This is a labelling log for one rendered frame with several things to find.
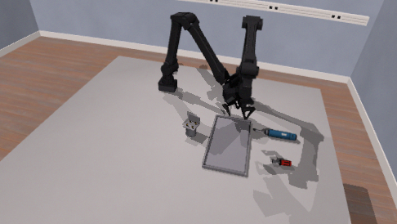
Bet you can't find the dark blue nut driver barrel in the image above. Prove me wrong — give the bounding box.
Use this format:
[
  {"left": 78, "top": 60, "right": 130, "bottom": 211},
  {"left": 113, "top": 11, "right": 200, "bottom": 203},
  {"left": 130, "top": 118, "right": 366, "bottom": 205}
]
[{"left": 255, "top": 129, "right": 297, "bottom": 141}]

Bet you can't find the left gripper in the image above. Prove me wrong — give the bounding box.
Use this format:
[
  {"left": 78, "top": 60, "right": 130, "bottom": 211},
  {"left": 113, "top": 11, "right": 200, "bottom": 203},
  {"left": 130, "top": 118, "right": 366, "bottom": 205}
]
[{"left": 233, "top": 97, "right": 256, "bottom": 120}]

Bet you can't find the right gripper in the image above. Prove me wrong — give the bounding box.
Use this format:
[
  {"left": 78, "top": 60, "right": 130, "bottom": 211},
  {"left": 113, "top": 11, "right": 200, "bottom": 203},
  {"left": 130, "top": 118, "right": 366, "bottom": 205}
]
[{"left": 222, "top": 101, "right": 234, "bottom": 116}]

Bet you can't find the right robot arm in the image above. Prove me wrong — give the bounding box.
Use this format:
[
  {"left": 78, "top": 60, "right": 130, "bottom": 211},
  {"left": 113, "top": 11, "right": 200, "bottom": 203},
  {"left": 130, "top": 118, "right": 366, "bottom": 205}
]
[{"left": 158, "top": 12, "right": 240, "bottom": 89}]

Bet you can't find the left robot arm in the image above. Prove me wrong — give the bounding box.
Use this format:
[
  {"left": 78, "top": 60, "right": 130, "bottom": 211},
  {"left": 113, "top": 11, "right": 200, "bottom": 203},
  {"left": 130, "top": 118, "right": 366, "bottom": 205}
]
[{"left": 222, "top": 16, "right": 263, "bottom": 103}]

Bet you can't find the grey metal bracket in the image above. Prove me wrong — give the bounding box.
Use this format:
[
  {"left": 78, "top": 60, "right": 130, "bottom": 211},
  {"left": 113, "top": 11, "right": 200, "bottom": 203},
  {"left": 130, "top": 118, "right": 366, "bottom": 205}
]
[{"left": 183, "top": 114, "right": 200, "bottom": 131}]

